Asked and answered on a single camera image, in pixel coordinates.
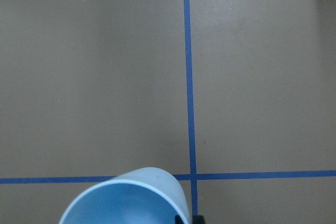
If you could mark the blue cup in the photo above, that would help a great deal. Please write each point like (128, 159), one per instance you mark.
(145, 195)

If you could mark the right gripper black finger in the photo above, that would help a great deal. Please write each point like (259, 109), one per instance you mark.
(198, 219)

